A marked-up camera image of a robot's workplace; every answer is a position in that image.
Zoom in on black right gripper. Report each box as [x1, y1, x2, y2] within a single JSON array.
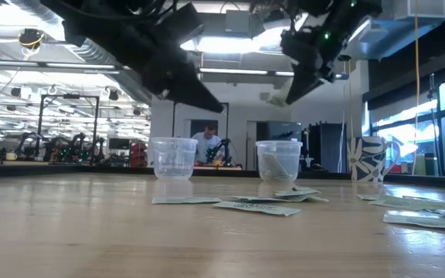
[[280, 17, 370, 106]]

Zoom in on round black ceiling device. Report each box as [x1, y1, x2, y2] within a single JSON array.
[[16, 27, 46, 50]]

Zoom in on orange-yellow power cable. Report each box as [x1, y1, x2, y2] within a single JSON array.
[[413, 0, 421, 175]]

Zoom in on red cart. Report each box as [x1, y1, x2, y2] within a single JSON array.
[[129, 141, 149, 168]]

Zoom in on white ceiling air unit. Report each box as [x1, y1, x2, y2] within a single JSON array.
[[345, 0, 445, 61]]

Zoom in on black background robot arms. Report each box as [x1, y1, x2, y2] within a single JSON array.
[[15, 131, 107, 163]]

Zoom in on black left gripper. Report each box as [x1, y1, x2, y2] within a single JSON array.
[[117, 22, 224, 114]]

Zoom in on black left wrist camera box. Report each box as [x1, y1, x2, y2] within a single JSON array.
[[155, 2, 205, 43]]

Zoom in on black aluminium table frame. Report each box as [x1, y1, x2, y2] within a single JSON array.
[[0, 161, 445, 190]]

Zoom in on small black monitor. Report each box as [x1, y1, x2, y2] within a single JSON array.
[[108, 137, 131, 151]]

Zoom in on person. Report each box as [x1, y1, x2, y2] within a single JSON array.
[[190, 122, 224, 163]]

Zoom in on grey ceiling box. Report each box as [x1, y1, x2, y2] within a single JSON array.
[[225, 9, 264, 34]]

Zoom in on bright ceiling panel light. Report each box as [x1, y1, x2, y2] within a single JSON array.
[[179, 26, 285, 55]]

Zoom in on long ceiling strip light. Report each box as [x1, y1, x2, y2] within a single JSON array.
[[0, 58, 349, 80]]

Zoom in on clear plastic cup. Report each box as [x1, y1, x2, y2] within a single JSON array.
[[255, 139, 303, 183], [151, 137, 199, 181]]

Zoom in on black cabinet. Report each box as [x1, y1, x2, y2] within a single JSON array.
[[307, 122, 348, 174]]

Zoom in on blue white floral mug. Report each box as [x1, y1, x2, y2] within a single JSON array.
[[346, 135, 401, 183]]

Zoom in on black gantry frame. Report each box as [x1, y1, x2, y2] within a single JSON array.
[[36, 93, 100, 152], [172, 100, 230, 150]]

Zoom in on green bottle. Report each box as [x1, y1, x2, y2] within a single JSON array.
[[424, 152, 440, 177]]

